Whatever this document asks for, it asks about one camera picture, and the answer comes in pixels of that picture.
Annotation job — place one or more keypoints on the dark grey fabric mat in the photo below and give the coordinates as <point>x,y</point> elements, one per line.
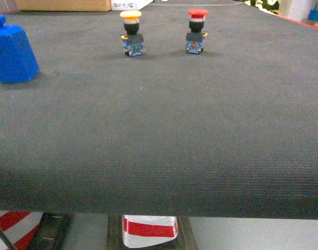
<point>232,132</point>

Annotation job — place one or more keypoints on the white box with label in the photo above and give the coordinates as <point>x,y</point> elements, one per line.
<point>122,5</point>

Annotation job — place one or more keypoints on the cardboard box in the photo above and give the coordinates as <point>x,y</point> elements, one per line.
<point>64,5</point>

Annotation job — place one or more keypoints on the blue plastic part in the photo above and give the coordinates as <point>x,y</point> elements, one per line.
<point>17,60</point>

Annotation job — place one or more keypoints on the red mushroom push button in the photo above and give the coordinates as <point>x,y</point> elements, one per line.
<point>195,38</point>

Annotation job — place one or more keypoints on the yellow mushroom push button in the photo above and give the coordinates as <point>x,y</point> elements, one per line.
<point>133,42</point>

